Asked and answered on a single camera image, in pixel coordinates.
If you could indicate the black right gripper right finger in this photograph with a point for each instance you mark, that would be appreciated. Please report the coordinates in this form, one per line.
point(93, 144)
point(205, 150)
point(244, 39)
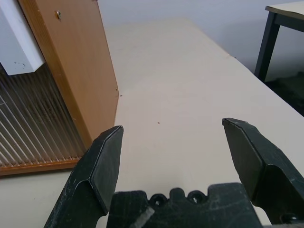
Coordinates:
point(266, 154)

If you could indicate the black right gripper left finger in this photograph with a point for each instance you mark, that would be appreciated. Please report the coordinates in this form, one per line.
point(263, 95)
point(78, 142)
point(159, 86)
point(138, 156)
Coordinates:
point(83, 180)

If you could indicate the ribbed clear sliding door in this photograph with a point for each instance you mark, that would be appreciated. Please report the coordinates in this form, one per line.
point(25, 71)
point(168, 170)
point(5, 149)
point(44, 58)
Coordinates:
point(28, 123)

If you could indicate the wooden cabinet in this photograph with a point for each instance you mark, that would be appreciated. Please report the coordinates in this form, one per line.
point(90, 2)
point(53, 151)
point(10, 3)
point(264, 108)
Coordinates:
point(78, 59)

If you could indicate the side table with dark legs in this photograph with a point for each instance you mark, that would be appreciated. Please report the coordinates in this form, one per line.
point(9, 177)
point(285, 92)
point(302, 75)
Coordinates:
point(268, 42)

